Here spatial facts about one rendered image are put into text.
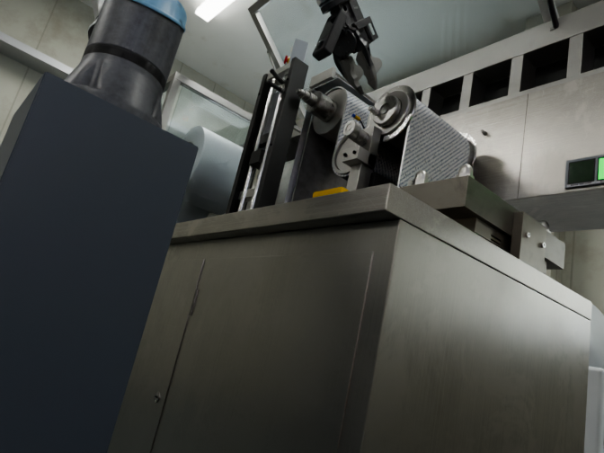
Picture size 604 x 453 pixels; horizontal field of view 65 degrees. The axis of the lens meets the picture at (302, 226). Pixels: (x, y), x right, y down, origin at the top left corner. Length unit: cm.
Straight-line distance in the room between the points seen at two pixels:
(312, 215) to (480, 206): 34
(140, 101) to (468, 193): 56
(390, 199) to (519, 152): 75
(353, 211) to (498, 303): 30
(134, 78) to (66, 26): 428
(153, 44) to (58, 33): 420
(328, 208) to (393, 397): 28
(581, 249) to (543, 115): 185
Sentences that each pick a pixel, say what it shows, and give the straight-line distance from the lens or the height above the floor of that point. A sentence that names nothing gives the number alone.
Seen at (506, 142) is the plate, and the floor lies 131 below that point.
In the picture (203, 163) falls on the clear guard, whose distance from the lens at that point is 195.
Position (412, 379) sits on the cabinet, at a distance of 67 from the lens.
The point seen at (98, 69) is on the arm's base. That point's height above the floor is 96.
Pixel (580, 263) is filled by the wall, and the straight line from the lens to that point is 311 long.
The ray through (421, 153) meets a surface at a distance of 114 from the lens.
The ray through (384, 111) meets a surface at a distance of 116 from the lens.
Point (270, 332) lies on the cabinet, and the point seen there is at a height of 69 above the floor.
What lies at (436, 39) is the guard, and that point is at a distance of 171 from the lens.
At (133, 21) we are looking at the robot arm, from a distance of 74.
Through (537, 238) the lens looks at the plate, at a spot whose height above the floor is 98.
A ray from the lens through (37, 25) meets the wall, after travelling 490.
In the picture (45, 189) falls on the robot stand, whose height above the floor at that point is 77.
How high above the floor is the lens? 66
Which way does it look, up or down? 15 degrees up
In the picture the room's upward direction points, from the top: 13 degrees clockwise
